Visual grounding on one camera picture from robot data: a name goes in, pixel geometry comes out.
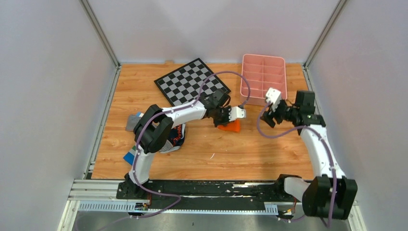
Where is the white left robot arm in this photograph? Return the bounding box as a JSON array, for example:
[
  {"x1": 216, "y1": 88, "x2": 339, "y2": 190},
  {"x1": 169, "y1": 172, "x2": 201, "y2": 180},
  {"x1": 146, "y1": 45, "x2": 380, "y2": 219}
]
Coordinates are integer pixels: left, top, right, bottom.
[{"x1": 116, "y1": 90, "x2": 231, "y2": 199}]

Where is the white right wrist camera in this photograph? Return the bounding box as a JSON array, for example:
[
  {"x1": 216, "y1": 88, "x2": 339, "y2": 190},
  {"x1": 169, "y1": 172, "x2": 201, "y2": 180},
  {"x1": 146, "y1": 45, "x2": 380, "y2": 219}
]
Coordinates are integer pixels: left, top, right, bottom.
[{"x1": 265, "y1": 88, "x2": 282, "y2": 112}]

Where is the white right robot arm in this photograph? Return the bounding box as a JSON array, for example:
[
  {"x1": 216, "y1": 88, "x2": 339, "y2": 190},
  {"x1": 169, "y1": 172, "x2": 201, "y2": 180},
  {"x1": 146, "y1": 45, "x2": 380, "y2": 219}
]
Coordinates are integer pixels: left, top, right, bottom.
[{"x1": 257, "y1": 88, "x2": 358, "y2": 223}]

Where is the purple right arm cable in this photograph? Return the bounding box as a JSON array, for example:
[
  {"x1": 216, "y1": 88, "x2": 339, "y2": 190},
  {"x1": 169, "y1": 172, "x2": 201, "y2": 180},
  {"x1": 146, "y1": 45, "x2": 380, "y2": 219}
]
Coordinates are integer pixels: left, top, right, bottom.
[{"x1": 256, "y1": 103, "x2": 338, "y2": 228}]

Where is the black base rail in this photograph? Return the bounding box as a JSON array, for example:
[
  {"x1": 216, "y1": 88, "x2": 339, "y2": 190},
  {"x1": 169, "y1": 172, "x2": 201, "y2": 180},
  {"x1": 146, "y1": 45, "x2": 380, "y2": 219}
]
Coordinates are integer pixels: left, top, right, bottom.
[{"x1": 124, "y1": 180, "x2": 299, "y2": 210}]

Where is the grey striped underwear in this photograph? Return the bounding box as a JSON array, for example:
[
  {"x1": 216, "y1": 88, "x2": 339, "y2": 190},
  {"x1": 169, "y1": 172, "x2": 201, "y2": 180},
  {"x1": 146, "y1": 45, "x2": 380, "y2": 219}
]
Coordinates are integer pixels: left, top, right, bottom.
[{"x1": 125, "y1": 113, "x2": 175, "y2": 154}]

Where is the pink compartment tray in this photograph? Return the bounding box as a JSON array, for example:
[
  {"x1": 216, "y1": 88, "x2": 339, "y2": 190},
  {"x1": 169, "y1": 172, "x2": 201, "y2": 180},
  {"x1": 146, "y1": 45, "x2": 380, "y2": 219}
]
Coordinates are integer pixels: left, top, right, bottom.
[{"x1": 240, "y1": 54, "x2": 287, "y2": 106}]

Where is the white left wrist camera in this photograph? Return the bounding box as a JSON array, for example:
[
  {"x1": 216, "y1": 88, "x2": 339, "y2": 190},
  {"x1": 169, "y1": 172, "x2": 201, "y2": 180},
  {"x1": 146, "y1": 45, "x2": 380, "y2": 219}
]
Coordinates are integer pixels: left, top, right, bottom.
[{"x1": 229, "y1": 106, "x2": 246, "y2": 122}]

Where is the black white checkerboard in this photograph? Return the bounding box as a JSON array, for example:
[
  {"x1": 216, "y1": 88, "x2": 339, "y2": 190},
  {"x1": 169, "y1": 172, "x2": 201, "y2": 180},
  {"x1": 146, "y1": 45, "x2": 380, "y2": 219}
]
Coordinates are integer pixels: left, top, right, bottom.
[{"x1": 154, "y1": 58, "x2": 230, "y2": 106}]

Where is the white slotted cable duct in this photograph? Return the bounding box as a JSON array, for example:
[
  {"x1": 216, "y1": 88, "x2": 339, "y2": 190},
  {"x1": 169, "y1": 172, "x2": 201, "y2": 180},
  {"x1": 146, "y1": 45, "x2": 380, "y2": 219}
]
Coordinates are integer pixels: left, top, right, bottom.
[{"x1": 77, "y1": 201, "x2": 279, "y2": 215}]

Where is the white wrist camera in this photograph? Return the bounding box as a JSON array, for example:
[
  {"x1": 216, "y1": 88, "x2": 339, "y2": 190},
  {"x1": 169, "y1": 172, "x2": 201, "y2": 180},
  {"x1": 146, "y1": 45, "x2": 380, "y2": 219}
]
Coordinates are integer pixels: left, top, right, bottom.
[
  {"x1": 229, "y1": 106, "x2": 246, "y2": 122},
  {"x1": 265, "y1": 88, "x2": 282, "y2": 112}
]

